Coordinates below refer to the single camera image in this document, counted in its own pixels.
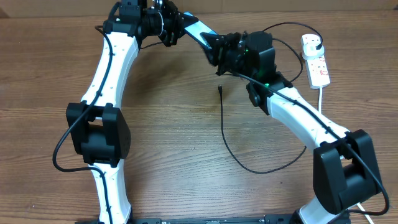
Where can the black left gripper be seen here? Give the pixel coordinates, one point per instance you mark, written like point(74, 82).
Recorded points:
point(178, 22)

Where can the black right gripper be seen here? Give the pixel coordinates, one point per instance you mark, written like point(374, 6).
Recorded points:
point(222, 45)

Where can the blue Galaxy smartphone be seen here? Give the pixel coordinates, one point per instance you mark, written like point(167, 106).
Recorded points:
point(196, 29)

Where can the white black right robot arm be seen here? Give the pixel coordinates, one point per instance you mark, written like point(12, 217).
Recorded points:
point(345, 168)

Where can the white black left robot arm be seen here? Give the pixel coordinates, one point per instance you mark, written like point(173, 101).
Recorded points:
point(99, 132)

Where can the white charger plug adapter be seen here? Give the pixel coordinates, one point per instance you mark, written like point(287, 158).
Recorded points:
point(310, 51)

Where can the white power strip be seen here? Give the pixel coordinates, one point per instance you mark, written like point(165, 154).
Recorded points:
point(317, 71)

